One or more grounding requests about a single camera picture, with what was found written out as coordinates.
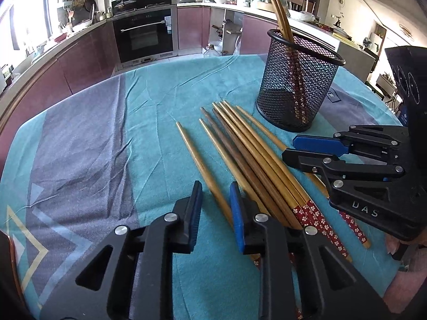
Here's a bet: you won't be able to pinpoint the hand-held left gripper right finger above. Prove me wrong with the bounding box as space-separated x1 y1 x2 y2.
230 181 397 320

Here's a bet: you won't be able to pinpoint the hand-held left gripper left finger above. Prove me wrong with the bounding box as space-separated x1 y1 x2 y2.
39 180 204 320

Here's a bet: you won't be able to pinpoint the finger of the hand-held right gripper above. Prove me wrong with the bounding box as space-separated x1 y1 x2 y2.
282 148 406 187
293 125 410 162

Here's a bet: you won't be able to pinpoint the bunch of wooden chopsticks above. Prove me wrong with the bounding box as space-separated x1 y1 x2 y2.
176 100 371 269

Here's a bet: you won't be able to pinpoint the black mesh utensil holder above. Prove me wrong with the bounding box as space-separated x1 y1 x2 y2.
255 29 346 133

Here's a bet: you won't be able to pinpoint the light bamboo chopstick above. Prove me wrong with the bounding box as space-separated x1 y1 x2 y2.
264 0 312 127
259 0 309 125

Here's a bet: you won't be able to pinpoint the teal and grey tablecloth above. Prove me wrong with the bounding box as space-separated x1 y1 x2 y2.
0 53 409 320

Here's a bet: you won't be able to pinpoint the pink garment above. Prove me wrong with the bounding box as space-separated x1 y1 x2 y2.
383 230 427 314

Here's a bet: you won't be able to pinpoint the black built-in oven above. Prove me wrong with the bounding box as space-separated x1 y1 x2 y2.
112 7 176 65

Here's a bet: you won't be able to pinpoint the purple kitchen cabinets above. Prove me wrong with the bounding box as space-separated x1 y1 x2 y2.
0 6 277 161

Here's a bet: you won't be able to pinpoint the dark wooden chair back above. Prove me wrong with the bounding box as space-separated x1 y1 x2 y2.
0 230 21 307

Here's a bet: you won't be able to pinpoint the kitchen window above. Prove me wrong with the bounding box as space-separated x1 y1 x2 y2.
0 0 57 70

